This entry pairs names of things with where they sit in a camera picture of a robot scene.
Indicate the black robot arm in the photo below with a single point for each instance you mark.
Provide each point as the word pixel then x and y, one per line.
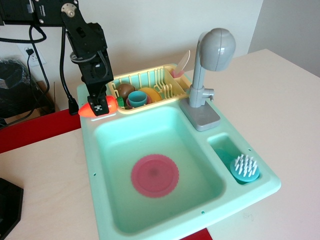
pixel 87 41

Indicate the pink toy plate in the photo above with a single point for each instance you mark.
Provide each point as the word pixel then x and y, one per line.
pixel 155 176

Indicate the mint green toy sink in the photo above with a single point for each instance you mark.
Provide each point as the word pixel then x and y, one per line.
pixel 206 192

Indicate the teal scrub brush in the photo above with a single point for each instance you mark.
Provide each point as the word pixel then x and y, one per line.
pixel 244 169

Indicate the teal toy cup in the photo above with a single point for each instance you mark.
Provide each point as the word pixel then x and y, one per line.
pixel 137 98

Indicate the white wall outlet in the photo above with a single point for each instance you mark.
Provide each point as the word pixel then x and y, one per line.
pixel 30 55

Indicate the black base block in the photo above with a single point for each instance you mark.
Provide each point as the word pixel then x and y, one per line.
pixel 11 202

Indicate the pink toy bowl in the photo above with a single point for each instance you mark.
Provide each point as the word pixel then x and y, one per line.
pixel 149 101

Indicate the brown toy mushroom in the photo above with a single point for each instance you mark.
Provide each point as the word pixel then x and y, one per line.
pixel 124 89

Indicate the yellow toy plate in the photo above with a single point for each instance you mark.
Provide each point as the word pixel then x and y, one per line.
pixel 152 93

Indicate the orange toy carrot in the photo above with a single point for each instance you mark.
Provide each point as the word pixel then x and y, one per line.
pixel 112 102

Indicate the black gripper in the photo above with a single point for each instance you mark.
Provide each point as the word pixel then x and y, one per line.
pixel 96 72

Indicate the yellow dish rack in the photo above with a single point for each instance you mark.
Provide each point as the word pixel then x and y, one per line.
pixel 157 82

